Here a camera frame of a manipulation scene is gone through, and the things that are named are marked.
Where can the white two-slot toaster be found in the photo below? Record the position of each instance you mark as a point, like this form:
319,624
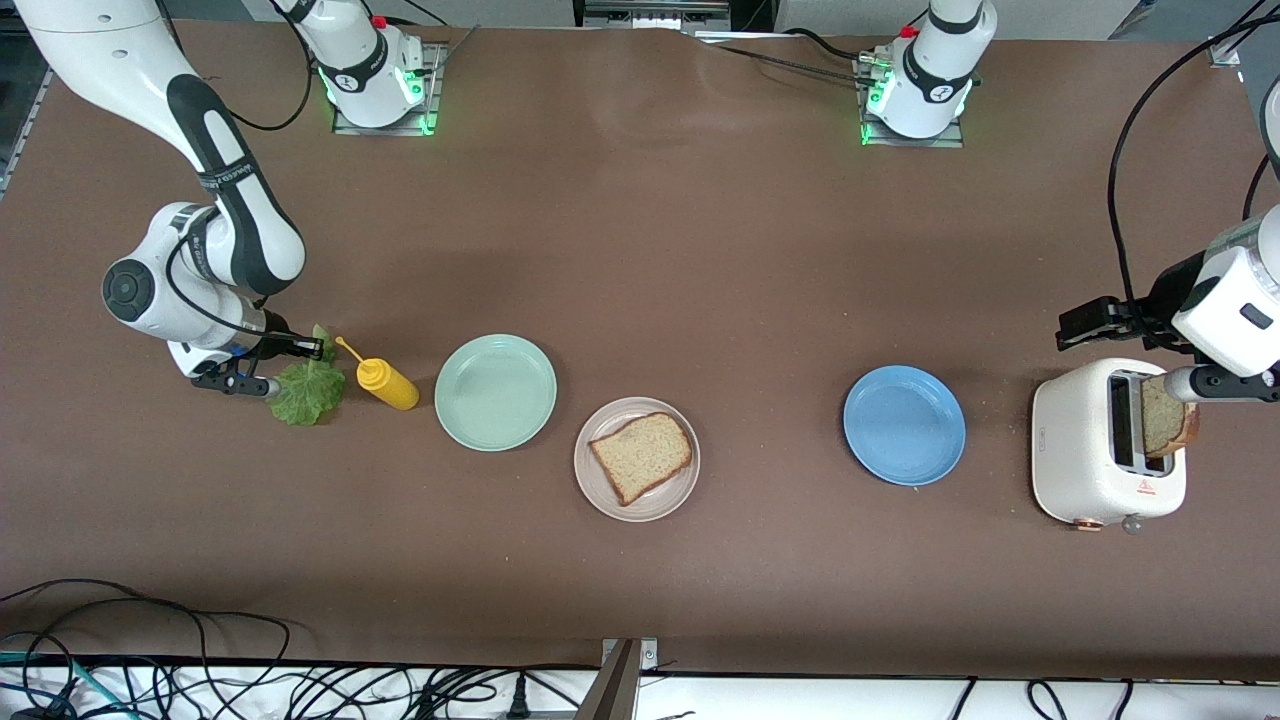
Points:
1075,450

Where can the mint green plate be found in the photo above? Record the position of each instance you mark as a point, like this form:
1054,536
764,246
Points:
495,392

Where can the grey metal bracket post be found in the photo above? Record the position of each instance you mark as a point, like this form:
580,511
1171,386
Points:
620,685

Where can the beige plate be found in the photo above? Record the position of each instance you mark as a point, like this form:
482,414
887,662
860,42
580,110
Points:
680,490

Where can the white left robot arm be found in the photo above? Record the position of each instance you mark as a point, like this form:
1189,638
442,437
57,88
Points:
935,80

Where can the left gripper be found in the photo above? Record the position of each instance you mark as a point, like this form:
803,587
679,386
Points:
1160,296

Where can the green lettuce leaf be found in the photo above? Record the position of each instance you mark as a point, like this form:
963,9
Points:
310,395

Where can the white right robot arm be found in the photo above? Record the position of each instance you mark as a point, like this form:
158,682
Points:
100,50

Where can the yellow squeeze bottle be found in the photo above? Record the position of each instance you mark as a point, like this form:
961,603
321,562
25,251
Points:
390,385

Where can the aluminium table corner bracket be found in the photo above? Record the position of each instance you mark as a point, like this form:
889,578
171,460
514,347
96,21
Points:
1220,52

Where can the brown crust bread slice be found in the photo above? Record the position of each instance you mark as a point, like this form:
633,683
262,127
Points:
640,455
1160,425

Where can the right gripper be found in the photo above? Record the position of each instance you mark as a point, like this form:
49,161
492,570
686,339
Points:
277,343

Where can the blue plate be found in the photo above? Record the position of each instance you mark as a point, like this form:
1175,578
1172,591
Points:
905,425

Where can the black metal frame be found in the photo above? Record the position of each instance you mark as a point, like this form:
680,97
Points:
650,12

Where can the black power plug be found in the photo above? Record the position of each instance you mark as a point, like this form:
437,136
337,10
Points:
518,700

